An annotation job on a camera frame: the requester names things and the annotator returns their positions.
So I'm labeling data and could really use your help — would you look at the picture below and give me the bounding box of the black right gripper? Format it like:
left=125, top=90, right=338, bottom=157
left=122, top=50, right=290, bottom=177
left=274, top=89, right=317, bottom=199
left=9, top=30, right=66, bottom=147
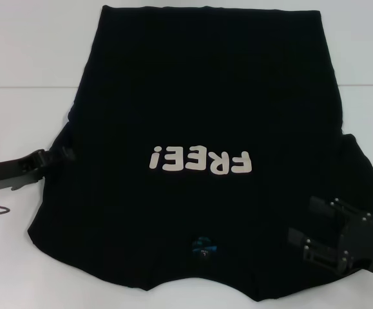
left=287, top=196, right=373, bottom=274

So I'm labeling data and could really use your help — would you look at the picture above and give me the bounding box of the black shirt with FREE print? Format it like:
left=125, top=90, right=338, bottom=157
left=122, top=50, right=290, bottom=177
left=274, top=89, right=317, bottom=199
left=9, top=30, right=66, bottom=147
left=27, top=5, right=373, bottom=303

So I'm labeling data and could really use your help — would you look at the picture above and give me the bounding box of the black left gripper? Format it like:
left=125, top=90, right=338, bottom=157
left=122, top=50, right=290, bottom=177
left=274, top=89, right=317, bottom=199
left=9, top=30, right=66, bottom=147
left=0, top=147, right=76, bottom=193

